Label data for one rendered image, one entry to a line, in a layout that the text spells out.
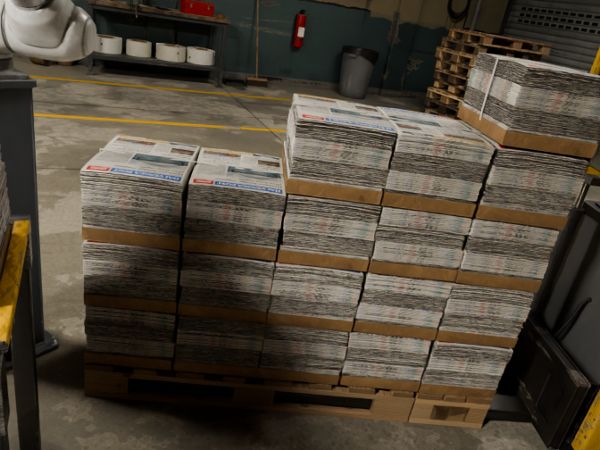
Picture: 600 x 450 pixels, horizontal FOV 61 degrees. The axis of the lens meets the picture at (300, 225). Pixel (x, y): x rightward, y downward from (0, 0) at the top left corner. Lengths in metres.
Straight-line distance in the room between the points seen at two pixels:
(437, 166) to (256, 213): 0.55
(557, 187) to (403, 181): 0.47
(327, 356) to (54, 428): 0.90
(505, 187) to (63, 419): 1.57
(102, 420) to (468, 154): 1.43
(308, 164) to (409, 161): 0.29
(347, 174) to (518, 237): 0.59
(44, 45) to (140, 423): 1.20
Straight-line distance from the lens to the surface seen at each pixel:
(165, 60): 7.53
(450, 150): 1.54
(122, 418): 1.91
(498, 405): 2.20
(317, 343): 1.77
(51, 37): 1.61
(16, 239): 1.19
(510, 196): 1.66
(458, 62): 7.85
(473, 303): 1.80
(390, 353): 1.83
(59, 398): 2.00
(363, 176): 1.50
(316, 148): 1.46
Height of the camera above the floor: 1.36
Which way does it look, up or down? 24 degrees down
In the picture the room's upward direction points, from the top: 10 degrees clockwise
